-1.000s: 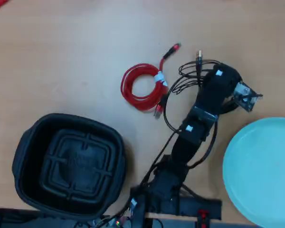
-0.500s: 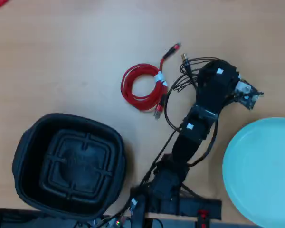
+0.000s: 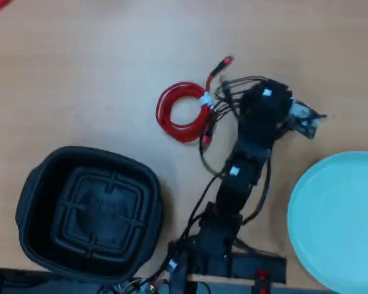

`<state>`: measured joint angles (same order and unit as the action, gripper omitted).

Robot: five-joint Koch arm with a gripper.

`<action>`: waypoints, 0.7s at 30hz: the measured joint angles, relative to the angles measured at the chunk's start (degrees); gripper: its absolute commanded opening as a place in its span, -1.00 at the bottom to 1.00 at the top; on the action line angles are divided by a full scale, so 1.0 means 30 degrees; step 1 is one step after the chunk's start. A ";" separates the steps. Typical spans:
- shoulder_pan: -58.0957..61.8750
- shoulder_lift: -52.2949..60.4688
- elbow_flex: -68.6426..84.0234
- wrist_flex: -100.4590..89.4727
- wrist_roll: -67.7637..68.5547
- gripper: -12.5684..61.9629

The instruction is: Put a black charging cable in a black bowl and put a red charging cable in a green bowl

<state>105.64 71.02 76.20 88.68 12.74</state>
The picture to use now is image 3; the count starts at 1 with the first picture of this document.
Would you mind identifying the red braided charging cable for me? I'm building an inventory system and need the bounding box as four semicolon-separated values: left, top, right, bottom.
155;55;235;154

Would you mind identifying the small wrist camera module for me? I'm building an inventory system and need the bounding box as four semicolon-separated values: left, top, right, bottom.
286;99;328;140

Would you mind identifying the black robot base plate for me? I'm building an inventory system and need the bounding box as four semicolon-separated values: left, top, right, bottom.
167;240;288;285

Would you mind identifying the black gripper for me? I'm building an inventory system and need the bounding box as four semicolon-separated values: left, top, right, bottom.
242;78;295;123

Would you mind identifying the robot controller circuit board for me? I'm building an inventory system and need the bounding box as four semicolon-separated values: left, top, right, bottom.
107;277;169;294

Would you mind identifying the light blue round plate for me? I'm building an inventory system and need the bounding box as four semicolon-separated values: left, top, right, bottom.
287;151;368;294

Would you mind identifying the black square plastic bowl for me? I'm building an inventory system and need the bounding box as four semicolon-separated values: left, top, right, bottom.
15;146;164;284

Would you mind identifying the red table clamp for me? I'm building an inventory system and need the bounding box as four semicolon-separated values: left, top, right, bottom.
253;270;270;294

